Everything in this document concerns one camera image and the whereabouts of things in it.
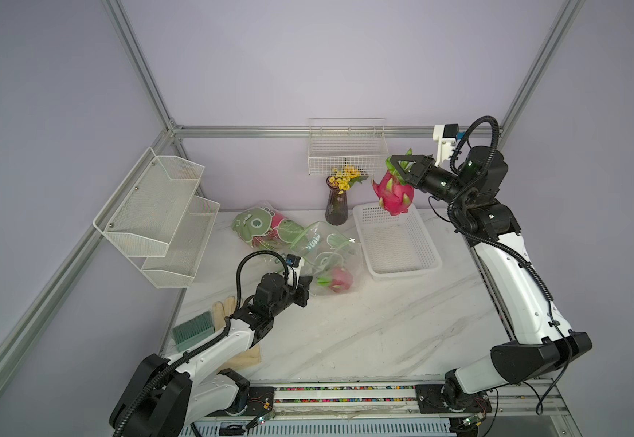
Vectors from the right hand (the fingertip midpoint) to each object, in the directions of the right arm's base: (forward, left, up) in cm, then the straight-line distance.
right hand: (391, 165), depth 62 cm
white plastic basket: (+13, -12, -48) cm, 51 cm away
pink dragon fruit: (-8, +12, -40) cm, 42 cm away
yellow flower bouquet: (+27, +8, -24) cm, 37 cm away
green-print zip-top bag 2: (+18, +39, -40) cm, 59 cm away
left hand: (-9, +21, -36) cm, 43 cm away
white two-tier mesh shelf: (+7, +69, -24) cm, 73 cm away
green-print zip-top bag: (-10, +14, -25) cm, 30 cm away
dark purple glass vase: (+26, +11, -41) cm, 50 cm away
